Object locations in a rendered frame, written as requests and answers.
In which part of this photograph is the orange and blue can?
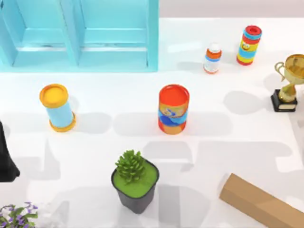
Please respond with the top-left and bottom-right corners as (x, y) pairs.
(158, 84), (190, 135)

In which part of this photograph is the green plant in black pot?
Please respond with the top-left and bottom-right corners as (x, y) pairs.
(111, 149), (160, 214)

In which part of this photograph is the small orange and white bottle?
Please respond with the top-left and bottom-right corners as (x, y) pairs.
(203, 42), (223, 75)

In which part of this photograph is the light blue rack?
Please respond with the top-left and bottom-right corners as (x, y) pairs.
(0, 0), (160, 73)

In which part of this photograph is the yellow and blue can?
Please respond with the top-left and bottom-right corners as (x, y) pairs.
(39, 83), (77, 133)

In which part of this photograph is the red yellow striped can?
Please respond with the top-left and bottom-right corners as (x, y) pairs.
(236, 25), (263, 66)

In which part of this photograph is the brown cardboard box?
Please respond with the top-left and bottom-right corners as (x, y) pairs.
(219, 173), (304, 228)

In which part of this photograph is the gold trophy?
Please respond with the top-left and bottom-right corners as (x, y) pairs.
(271, 54), (304, 113)

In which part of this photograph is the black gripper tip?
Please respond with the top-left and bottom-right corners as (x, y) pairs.
(0, 121), (20, 183)

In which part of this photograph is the purple flowering plant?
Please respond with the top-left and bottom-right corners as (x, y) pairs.
(0, 202), (38, 228)

